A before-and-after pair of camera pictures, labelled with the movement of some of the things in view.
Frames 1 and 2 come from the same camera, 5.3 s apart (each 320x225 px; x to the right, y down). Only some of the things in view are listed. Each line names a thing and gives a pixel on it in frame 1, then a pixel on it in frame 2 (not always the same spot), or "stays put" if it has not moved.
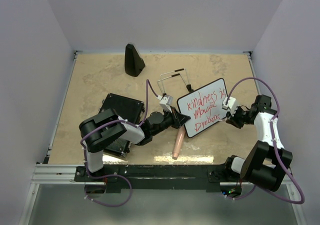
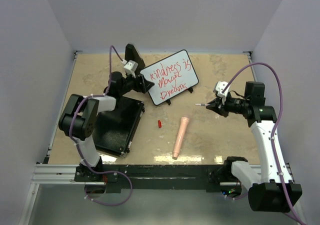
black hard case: x=129 y=109 stays put
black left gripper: x=178 y=119 → x=141 y=85
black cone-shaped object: x=134 y=63 stays put
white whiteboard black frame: x=205 y=107 → x=170 y=76
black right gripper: x=233 y=120 → x=215 y=106
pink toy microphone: x=179 y=141 stays put
